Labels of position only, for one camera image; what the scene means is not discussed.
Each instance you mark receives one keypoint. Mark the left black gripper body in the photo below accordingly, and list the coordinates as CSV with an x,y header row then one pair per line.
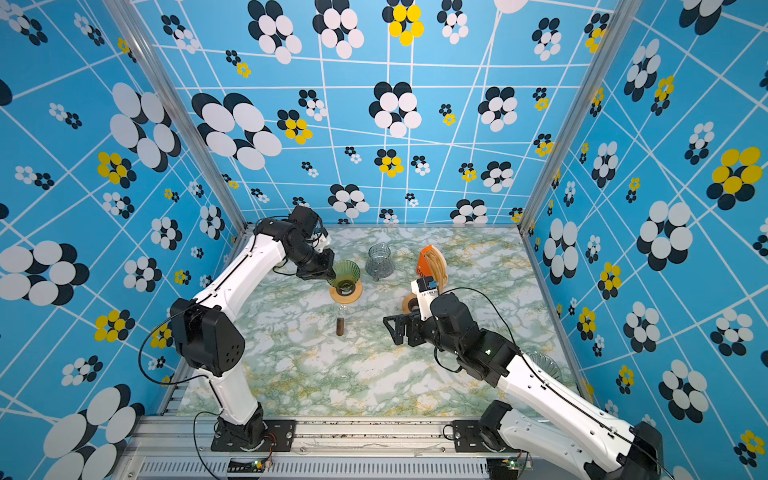
x,y
314,265

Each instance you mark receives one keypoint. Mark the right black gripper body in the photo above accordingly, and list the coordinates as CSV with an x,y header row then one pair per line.
x,y
431,333

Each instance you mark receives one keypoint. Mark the glass server with wooden handle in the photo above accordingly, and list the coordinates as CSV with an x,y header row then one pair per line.
x,y
340,320

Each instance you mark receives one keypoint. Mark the wooden ring dripper holder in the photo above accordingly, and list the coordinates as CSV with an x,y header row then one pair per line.
x,y
347,295

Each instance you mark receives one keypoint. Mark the green glass dripper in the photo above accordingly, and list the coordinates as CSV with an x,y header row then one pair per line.
x,y
345,272

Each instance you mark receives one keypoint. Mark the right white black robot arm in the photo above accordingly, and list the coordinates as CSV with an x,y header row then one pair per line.
x,y
577,436

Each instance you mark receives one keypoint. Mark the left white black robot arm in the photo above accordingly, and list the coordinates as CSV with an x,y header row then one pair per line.
x,y
204,330

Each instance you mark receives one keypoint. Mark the clear glass dripper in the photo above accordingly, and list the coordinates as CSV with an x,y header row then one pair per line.
x,y
546,364

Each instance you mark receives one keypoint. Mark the orange coffee filter pack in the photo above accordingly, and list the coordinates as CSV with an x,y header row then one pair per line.
x,y
431,262

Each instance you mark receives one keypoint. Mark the right green circuit board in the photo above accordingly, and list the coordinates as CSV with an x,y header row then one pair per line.
x,y
506,469

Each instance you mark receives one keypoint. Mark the green circuit board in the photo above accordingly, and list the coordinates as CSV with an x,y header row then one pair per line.
x,y
248,466
506,469

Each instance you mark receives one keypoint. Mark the left green circuit board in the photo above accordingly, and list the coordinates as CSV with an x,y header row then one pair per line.
x,y
248,466

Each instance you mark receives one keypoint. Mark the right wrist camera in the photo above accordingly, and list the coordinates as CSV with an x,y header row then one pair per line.
x,y
425,289

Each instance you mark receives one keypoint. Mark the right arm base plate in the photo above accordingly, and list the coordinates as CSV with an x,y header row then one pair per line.
x,y
467,437

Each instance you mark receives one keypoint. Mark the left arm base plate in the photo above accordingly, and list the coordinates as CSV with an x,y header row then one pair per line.
x,y
263,436

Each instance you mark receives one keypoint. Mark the left aluminium corner post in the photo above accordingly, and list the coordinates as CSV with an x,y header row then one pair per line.
x,y
128,22

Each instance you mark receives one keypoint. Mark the aluminium corner post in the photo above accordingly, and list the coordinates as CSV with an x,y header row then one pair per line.
x,y
128,22
621,21

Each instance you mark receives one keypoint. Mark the aluminium front rail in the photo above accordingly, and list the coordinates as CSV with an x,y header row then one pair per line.
x,y
178,447

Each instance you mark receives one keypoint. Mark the right aluminium corner post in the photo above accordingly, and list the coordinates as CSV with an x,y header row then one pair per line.
x,y
621,21

